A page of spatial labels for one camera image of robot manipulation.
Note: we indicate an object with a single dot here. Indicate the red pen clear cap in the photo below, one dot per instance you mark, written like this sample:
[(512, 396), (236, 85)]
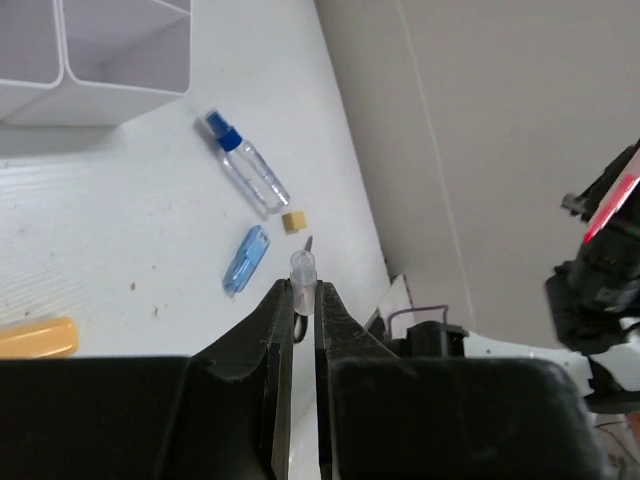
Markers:
[(616, 195)]

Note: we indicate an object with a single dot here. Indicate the blue cap spray bottle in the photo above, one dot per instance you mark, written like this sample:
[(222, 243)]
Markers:
[(247, 168)]

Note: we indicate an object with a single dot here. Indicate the white right organizer container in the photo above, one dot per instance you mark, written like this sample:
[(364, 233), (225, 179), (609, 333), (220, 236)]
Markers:
[(119, 59)]

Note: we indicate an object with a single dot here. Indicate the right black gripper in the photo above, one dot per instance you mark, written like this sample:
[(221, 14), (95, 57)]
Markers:
[(583, 205)]

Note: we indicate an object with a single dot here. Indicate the small clear pen cap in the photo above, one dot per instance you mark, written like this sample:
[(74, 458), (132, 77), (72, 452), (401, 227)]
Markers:
[(303, 279)]

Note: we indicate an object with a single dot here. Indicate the white left organizer container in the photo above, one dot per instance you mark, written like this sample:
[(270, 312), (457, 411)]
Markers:
[(32, 65)]

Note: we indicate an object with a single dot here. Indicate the blue correction tape dispenser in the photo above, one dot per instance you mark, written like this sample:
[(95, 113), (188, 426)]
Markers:
[(245, 261)]

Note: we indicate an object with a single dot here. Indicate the orange yellow highlighter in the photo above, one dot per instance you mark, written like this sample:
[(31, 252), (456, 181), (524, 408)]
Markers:
[(39, 338)]

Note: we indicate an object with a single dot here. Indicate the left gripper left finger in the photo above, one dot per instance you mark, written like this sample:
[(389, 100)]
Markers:
[(241, 401)]

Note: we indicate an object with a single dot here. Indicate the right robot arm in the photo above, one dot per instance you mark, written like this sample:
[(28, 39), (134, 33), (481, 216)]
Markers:
[(593, 301)]

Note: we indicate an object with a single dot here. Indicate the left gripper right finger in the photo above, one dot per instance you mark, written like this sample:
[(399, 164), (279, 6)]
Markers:
[(337, 335)]

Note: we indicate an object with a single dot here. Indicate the yellow eraser cube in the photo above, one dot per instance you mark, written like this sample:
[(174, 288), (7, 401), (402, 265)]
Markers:
[(294, 221)]

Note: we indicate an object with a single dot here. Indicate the black handled scissors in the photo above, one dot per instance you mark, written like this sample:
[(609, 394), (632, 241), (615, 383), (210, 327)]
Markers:
[(301, 322)]

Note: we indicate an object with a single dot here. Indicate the white organizer container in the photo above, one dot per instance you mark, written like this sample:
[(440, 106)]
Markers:
[(32, 65), (119, 59)]

